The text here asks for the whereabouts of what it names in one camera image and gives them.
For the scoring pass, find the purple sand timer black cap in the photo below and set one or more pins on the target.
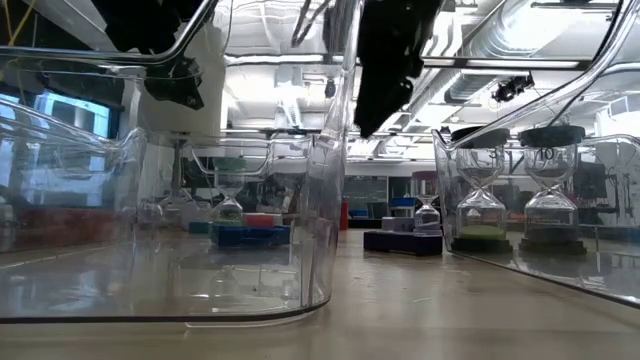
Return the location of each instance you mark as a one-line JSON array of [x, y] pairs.
[[550, 220]]

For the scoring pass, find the teal rectangular box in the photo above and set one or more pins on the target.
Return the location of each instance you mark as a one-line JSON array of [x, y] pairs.
[[199, 228]]

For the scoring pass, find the small red cube box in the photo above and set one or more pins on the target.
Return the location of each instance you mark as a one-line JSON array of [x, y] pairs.
[[344, 217]]

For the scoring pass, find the large silver ventilation duct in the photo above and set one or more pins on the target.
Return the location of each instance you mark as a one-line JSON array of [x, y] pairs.
[[540, 25]]

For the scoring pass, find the black ceiling spotlight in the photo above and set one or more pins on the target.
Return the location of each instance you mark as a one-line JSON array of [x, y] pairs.
[[512, 87]]

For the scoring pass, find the lime sand timer black cap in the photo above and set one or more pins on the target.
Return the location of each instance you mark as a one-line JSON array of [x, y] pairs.
[[481, 232]]

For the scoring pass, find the small black ceiling dome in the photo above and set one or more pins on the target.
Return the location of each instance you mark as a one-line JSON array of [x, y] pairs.
[[330, 89]]

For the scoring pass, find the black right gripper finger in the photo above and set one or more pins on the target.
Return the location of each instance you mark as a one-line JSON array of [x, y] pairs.
[[375, 105]]

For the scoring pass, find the long ceiling light bar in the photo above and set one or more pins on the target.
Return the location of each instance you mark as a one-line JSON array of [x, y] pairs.
[[510, 63], [280, 60]]

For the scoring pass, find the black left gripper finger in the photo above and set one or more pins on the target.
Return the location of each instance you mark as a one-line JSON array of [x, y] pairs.
[[177, 82]]

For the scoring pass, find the clear plastic bin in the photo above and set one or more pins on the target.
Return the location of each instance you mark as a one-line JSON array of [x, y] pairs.
[[50, 190], [600, 280], [150, 280]]

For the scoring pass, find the dark blue digital clock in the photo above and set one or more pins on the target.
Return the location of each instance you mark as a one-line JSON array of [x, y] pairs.
[[400, 244]]

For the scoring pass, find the red rectangular box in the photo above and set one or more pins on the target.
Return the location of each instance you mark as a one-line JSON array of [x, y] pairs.
[[65, 225]]

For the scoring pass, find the light blue box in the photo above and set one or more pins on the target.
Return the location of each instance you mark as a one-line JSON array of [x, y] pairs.
[[397, 224]]

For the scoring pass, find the small clear purple object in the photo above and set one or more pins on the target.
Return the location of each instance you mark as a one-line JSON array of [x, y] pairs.
[[150, 214]]

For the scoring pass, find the green sand timer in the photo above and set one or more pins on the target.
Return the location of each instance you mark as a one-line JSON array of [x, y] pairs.
[[228, 212]]

